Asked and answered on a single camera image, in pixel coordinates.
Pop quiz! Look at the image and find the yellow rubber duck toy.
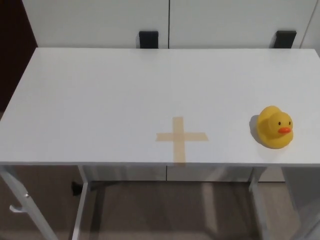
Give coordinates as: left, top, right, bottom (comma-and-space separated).
257, 105, 294, 150

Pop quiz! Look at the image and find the white metal desk leg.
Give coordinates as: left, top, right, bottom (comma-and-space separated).
247, 166, 271, 240
70, 164, 90, 240
282, 166, 320, 240

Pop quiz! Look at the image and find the white desk leg with hook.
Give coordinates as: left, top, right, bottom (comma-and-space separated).
0, 164, 60, 240

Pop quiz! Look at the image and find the short beige tape strip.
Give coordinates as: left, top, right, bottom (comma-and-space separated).
155, 132, 210, 143

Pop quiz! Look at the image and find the long beige tape strip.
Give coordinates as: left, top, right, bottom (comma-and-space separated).
172, 116, 186, 168

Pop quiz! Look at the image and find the white cabinet door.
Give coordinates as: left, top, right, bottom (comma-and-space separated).
169, 0, 316, 50
19, 0, 171, 50

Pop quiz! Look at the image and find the white metal hook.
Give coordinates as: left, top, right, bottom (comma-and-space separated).
9, 193, 30, 214

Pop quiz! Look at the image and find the left black table bracket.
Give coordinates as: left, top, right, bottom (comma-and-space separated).
139, 30, 159, 49

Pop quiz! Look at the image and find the black table bracket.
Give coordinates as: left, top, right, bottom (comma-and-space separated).
275, 30, 297, 49
139, 30, 159, 49

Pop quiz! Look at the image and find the right black table bracket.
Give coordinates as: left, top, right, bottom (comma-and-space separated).
275, 30, 297, 49

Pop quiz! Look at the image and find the dark red wall panel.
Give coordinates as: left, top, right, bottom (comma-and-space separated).
0, 0, 38, 118

